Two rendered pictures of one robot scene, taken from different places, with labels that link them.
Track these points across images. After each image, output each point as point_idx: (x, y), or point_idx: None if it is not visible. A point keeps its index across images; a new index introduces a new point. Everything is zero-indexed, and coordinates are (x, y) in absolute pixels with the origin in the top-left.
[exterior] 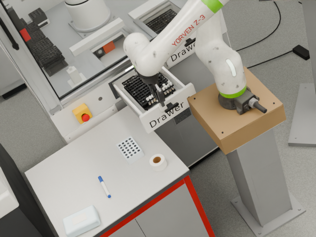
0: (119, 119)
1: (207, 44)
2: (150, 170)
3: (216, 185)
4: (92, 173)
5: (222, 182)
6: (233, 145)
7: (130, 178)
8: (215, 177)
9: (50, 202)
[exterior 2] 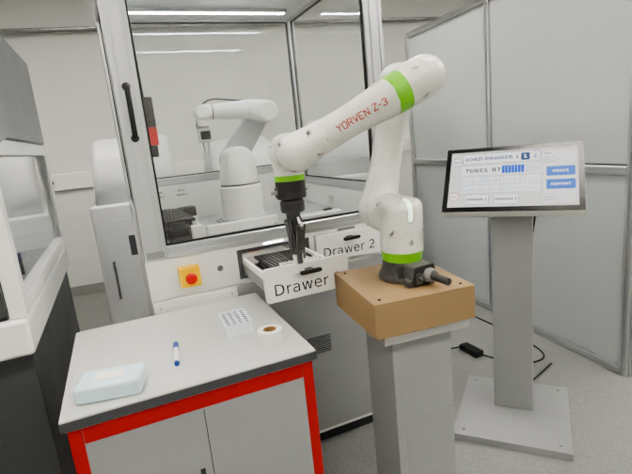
0: (236, 301)
1: (377, 193)
2: (254, 345)
3: (343, 469)
4: (168, 340)
5: (353, 467)
6: (392, 326)
7: (221, 350)
8: (344, 459)
9: (84, 362)
